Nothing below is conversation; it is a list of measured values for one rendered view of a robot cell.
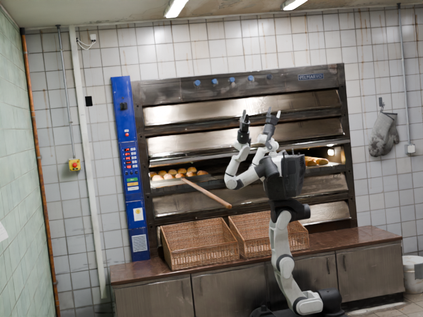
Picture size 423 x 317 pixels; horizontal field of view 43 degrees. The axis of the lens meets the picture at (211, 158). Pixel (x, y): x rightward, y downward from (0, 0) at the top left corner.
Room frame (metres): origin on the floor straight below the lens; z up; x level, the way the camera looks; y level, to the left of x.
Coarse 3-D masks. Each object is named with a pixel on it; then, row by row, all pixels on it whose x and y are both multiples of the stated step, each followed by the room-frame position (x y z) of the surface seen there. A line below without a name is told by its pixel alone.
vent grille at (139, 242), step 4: (132, 236) 4.54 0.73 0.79; (136, 236) 4.55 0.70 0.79; (140, 236) 4.56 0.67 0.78; (144, 236) 4.56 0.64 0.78; (132, 240) 4.54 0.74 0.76; (136, 240) 4.55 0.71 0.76; (140, 240) 4.56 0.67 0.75; (144, 240) 4.56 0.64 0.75; (132, 244) 4.54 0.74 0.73; (136, 244) 4.55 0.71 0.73; (140, 244) 4.56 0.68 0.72; (144, 244) 4.57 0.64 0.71; (136, 248) 4.55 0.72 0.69; (140, 248) 4.56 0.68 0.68; (144, 248) 4.56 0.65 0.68
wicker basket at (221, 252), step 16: (176, 224) 4.61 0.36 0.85; (192, 224) 4.64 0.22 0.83; (208, 224) 4.67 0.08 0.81; (224, 224) 4.58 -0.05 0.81; (176, 240) 4.57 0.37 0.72; (192, 240) 4.60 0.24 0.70; (208, 240) 4.62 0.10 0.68; (224, 240) 4.65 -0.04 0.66; (176, 256) 4.14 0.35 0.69; (192, 256) 4.48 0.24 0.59; (208, 256) 4.20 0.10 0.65; (224, 256) 4.23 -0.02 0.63
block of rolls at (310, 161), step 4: (308, 160) 5.17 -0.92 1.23; (312, 160) 5.09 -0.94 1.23; (316, 160) 5.19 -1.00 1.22; (320, 160) 5.11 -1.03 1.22; (324, 160) 5.10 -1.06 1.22; (308, 164) 5.07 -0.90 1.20; (312, 164) 5.07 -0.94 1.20; (316, 164) 5.09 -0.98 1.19; (320, 164) 5.11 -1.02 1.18; (324, 164) 5.10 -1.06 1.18
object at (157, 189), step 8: (312, 168) 4.91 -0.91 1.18; (320, 168) 4.92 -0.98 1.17; (328, 168) 4.93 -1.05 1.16; (336, 168) 4.95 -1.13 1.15; (344, 168) 4.97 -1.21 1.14; (176, 184) 4.71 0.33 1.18; (184, 184) 4.67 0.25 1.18; (200, 184) 4.70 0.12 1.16; (208, 184) 4.71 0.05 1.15; (216, 184) 4.73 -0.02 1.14; (152, 192) 4.62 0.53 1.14
